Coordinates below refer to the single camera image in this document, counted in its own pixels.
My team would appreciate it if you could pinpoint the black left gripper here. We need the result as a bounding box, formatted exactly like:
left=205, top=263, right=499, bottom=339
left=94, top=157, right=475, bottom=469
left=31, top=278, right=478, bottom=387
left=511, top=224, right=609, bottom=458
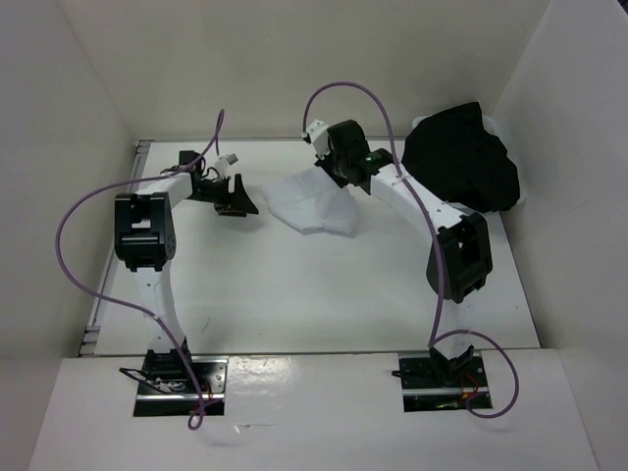
left=189, top=174, right=259, bottom=217

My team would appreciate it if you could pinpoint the white skirt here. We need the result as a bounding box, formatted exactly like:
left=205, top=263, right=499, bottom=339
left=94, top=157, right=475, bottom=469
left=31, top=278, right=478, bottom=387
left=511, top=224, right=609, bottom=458
left=262, top=167, right=359, bottom=236

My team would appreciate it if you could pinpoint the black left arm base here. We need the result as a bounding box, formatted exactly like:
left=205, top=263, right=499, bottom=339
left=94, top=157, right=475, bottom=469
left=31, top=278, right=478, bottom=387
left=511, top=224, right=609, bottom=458
left=119, top=351, right=229, bottom=418

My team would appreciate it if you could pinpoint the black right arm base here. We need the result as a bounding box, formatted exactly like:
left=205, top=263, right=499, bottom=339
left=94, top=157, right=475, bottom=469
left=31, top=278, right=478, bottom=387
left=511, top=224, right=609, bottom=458
left=392, top=352, right=493, bottom=412

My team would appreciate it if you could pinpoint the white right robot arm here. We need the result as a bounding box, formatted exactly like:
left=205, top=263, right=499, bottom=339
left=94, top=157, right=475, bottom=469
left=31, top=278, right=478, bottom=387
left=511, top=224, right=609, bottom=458
left=302, top=120, right=493, bottom=386

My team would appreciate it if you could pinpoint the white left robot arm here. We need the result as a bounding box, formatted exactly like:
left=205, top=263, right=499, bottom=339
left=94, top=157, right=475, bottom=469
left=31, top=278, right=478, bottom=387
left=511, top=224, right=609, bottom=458
left=114, top=150, right=259, bottom=393

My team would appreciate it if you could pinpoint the black skirt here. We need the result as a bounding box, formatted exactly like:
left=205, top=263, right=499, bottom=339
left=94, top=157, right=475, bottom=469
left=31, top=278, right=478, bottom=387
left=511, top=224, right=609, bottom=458
left=401, top=101, right=521, bottom=213

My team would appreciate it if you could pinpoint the white laundry basket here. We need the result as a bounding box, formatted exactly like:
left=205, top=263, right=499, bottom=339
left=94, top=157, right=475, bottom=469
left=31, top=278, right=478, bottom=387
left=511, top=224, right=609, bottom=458
left=411, top=113, right=530, bottom=210

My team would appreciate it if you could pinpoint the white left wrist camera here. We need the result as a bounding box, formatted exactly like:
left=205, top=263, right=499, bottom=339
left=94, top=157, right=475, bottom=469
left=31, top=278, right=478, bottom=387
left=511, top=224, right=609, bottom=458
left=214, top=153, right=238, bottom=179

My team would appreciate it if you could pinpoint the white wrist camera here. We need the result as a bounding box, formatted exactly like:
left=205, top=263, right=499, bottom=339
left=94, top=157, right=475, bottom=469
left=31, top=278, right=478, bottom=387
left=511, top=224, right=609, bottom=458
left=214, top=153, right=238, bottom=179
left=301, top=120, right=330, bottom=158

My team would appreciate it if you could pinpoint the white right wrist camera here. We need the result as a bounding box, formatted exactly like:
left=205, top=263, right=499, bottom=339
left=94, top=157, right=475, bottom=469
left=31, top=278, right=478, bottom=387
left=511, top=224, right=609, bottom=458
left=301, top=120, right=330, bottom=158

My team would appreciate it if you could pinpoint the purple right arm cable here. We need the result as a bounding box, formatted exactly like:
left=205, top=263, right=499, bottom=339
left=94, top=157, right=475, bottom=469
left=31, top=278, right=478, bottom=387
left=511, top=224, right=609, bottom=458
left=302, top=82, right=520, bottom=419

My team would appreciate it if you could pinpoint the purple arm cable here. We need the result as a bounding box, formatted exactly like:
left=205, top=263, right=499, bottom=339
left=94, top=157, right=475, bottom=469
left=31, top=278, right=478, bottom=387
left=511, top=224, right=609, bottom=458
left=302, top=82, right=520, bottom=419
left=56, top=108, right=227, bottom=429

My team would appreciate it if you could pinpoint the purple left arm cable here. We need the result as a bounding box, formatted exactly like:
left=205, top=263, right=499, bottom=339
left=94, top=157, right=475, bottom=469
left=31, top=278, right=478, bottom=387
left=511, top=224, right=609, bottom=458
left=56, top=108, right=227, bottom=429

